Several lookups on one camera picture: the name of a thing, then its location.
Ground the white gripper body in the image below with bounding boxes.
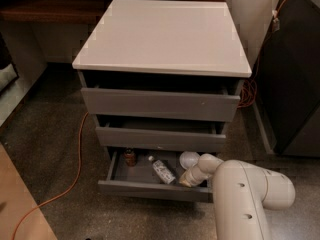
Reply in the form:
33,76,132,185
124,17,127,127
185,166,208,186

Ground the clear plastic water bottle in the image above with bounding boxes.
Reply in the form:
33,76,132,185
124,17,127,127
148,156,176,185

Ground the grey bottom drawer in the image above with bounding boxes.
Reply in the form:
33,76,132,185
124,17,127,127
98,148,213,203

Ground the grey drawer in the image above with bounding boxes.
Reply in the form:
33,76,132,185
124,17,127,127
81,88,240,122
96,115,226,153
98,148,213,203

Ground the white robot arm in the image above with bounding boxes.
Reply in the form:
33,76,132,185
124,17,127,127
179,153,296,240

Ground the grey top drawer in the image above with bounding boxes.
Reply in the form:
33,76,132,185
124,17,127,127
81,88,240,122

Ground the grey middle drawer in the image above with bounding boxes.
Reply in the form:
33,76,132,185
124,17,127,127
96,115,226,153

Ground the grey drawer cabinet white top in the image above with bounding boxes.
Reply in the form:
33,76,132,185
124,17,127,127
72,0,253,158

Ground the white round bowl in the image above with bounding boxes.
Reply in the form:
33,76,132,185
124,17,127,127
179,151,200,170

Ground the red soda can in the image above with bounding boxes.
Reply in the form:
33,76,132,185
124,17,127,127
124,148,137,167

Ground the dark cabinet on right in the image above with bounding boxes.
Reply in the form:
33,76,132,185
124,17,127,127
255,0,320,157

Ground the dark framed object at left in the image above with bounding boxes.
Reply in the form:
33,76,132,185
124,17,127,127
0,33,19,94

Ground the dark wooden shelf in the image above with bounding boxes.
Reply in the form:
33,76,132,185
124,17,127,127
0,0,226,26

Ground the orange extension cable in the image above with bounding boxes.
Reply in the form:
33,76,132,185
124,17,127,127
11,0,320,240

